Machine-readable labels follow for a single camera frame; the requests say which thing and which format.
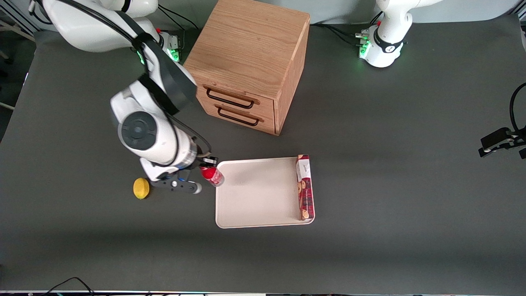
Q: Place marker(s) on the white rectangular tray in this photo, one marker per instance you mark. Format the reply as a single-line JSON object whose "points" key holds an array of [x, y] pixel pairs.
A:
{"points": [[263, 193]]}

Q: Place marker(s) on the aluminium frame profile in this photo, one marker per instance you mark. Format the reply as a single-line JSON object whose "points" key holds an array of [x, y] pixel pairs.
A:
{"points": [[16, 22]]}

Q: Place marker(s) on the yellow lemon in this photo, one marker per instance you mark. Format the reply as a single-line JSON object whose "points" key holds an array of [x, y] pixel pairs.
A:
{"points": [[141, 188]]}

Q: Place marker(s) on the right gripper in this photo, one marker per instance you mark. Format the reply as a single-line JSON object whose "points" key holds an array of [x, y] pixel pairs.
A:
{"points": [[197, 163]]}

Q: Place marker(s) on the red coke bottle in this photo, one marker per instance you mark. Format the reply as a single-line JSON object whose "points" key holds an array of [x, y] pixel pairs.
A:
{"points": [[213, 176]]}

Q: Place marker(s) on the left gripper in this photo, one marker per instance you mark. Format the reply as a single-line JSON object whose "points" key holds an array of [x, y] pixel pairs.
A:
{"points": [[498, 138]]}

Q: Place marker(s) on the wooden drawer cabinet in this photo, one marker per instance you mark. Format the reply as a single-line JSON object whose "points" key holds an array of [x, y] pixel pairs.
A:
{"points": [[250, 57]]}

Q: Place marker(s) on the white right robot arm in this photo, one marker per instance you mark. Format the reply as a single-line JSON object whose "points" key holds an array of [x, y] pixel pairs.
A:
{"points": [[144, 123]]}

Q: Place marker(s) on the red cookie box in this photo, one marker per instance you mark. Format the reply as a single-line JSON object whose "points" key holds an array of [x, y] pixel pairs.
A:
{"points": [[305, 187]]}

